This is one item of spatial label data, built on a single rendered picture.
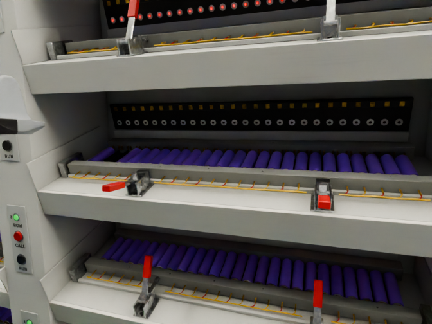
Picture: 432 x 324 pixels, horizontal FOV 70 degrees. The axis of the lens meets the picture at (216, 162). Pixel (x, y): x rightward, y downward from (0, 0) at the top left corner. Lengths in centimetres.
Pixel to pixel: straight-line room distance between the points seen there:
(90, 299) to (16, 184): 23
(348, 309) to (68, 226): 50
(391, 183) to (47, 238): 54
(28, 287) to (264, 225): 45
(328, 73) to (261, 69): 8
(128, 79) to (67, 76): 10
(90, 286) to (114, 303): 7
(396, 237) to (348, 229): 5
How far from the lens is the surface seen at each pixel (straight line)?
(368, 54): 39
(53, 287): 66
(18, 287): 70
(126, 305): 59
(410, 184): 45
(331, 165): 48
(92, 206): 53
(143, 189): 48
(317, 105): 54
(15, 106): 38
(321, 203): 34
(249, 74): 40
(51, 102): 61
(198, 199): 44
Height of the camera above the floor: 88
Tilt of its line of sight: 9 degrees down
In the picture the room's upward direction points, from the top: 1 degrees counter-clockwise
